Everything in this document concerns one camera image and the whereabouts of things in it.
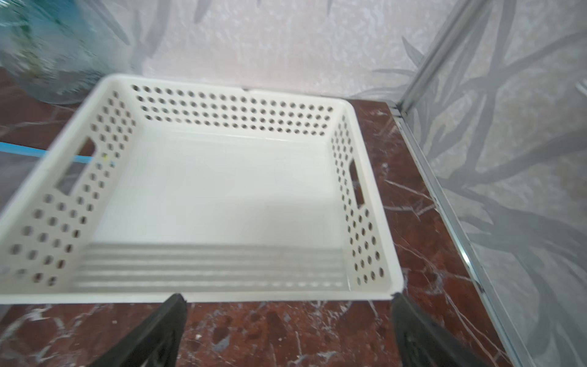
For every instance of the blue glass vase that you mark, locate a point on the blue glass vase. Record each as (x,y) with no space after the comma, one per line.
(57,51)

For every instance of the white perforated plastic basket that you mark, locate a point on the white perforated plastic basket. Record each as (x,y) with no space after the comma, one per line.
(219,194)

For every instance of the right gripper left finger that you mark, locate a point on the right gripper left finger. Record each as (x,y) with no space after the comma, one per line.
(155,342)

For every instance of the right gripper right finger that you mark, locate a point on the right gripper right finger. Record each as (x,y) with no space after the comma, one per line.
(422,342)

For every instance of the aluminium frame rail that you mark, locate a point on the aluminium frame rail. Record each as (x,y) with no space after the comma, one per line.
(436,85)

